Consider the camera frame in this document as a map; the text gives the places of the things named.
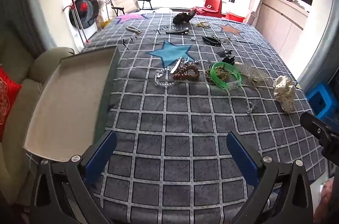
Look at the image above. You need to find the small silver charm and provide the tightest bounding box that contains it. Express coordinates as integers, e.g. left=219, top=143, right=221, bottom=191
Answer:
left=246, top=102, right=258, bottom=115

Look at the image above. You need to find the blue plastic stool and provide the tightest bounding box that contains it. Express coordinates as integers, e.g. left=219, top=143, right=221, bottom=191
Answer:
left=304, top=82, right=339, bottom=122

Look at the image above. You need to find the folding chair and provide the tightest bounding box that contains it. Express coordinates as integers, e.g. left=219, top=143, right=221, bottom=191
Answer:
left=108, top=0, right=141, bottom=17

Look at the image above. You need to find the red plastic chair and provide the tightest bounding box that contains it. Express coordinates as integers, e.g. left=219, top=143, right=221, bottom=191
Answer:
left=203, top=0, right=223, bottom=18

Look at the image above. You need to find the silver hair clip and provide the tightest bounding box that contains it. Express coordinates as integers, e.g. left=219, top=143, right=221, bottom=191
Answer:
left=171, top=57, right=184, bottom=74

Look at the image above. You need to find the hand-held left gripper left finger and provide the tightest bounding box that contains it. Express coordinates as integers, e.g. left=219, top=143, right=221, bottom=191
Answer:
left=30, top=130, right=118, bottom=224

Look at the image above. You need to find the grey curtain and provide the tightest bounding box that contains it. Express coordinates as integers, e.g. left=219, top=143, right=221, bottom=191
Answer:
left=7, top=0, right=58, bottom=61

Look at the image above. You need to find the white cardboard tray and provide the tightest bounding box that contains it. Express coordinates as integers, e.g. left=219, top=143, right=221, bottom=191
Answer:
left=22, top=46, right=120, bottom=164

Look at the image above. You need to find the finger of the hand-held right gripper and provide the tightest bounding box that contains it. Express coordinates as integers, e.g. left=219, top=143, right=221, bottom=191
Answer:
left=300, top=111, right=331, bottom=143

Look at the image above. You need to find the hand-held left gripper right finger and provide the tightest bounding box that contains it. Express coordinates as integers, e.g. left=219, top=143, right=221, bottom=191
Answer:
left=227, top=131, right=314, bottom=224

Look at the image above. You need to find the woven rope bracelet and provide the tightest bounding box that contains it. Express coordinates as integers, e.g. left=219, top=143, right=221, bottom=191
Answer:
left=204, top=66, right=232, bottom=83

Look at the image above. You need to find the beige sofa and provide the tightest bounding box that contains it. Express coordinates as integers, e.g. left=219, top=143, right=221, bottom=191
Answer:
left=0, top=28, right=76, bottom=212

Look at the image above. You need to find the black folding rack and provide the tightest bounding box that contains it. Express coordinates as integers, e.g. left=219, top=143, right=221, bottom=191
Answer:
left=138, top=0, right=154, bottom=12

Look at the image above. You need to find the white polka-dot scrunchie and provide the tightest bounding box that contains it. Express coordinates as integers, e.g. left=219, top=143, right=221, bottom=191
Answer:
left=273, top=75, right=297, bottom=114

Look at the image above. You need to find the beige low cabinet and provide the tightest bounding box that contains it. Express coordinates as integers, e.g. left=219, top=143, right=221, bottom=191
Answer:
left=255, top=0, right=309, bottom=57

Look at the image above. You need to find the red white floor mop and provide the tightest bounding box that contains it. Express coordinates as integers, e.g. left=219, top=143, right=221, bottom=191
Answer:
left=62, top=0, right=90, bottom=43

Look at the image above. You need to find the white washing machine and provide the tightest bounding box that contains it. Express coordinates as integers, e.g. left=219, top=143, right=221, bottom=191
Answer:
left=62, top=0, right=103, bottom=45

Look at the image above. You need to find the dark fluffy scrunchie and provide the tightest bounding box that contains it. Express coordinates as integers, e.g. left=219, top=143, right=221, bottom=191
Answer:
left=172, top=8, right=197, bottom=25

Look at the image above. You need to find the clear crystal bead chain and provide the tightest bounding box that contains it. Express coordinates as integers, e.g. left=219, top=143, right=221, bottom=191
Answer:
left=154, top=57, right=202, bottom=87

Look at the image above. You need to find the black glitter barrette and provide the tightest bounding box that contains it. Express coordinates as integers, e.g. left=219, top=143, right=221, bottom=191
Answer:
left=166, top=27, right=189, bottom=35

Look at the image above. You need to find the black beaded hair clip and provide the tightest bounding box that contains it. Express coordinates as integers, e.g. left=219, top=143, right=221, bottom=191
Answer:
left=202, top=35, right=222, bottom=48

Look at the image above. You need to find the grey checked star blanket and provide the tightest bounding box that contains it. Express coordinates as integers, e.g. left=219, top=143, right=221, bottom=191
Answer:
left=25, top=11, right=327, bottom=224

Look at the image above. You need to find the green translucent bangle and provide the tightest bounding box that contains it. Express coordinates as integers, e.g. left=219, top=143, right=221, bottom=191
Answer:
left=210, top=61, right=243, bottom=91

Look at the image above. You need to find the red bucket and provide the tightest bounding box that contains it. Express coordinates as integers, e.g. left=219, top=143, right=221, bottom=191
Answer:
left=225, top=10, right=246, bottom=24

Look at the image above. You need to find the brown bead bracelet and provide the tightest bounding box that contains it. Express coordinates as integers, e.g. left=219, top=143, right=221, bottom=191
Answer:
left=172, top=62, right=201, bottom=82

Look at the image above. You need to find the red embroidered cushion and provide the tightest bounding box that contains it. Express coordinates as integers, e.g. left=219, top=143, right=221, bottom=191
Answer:
left=0, top=64, right=22, bottom=143

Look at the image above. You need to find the small black hair claw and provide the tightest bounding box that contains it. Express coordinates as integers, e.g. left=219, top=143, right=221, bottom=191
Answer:
left=221, top=55, right=237, bottom=66

